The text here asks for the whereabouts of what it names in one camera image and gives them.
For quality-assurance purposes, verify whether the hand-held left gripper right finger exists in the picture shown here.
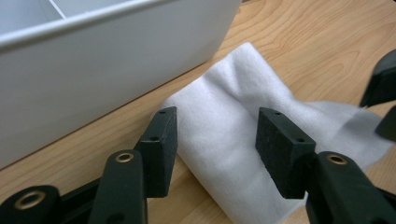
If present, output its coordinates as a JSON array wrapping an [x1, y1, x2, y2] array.
[[254, 106, 318, 200]]

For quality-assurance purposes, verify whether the white plastic storage box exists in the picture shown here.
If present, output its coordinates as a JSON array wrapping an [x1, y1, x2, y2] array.
[[0, 0, 243, 171]]

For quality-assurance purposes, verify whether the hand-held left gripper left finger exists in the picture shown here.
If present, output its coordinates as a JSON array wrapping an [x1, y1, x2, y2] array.
[[134, 105, 178, 199]]

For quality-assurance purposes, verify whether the white cloth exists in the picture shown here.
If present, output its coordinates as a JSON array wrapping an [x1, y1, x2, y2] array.
[[150, 41, 395, 224]]

